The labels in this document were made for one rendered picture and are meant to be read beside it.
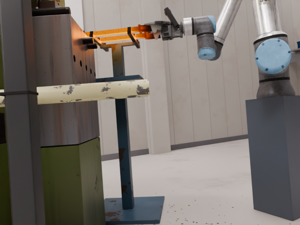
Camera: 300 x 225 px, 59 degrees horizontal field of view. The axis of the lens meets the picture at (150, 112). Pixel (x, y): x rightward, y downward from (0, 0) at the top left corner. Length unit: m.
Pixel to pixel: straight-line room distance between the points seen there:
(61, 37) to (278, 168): 1.15
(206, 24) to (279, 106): 0.54
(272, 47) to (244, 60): 4.24
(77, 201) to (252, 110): 1.00
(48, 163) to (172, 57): 3.59
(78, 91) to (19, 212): 0.31
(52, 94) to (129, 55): 3.27
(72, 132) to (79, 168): 0.12
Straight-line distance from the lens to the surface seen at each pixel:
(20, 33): 0.53
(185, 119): 4.35
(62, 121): 0.94
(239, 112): 5.29
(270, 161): 1.50
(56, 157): 0.96
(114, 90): 0.67
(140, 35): 1.61
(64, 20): 0.99
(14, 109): 0.51
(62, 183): 0.97
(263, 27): 1.40
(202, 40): 1.43
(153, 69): 3.90
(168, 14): 1.49
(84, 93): 0.68
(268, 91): 1.49
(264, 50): 1.33
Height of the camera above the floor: 0.54
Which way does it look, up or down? 1 degrees up
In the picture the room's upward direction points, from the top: 4 degrees counter-clockwise
